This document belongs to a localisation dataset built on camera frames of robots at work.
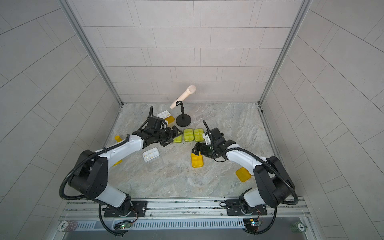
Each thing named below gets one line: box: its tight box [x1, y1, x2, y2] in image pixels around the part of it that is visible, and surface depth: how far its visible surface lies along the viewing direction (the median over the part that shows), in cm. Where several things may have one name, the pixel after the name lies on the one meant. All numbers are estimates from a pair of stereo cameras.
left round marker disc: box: [58, 220, 69, 232], surface depth 62 cm
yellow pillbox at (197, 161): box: [191, 151, 204, 168], surface depth 88 cm
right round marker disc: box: [296, 222, 308, 233], surface depth 63 cm
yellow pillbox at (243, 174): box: [236, 167, 252, 183], surface depth 84 cm
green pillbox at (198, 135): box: [193, 128, 205, 142], surface depth 99 cm
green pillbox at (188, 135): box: [183, 128, 194, 142], surface depth 98 cm
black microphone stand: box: [175, 100, 192, 127], surface depth 107 cm
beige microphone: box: [170, 84, 197, 109], surface depth 87 cm
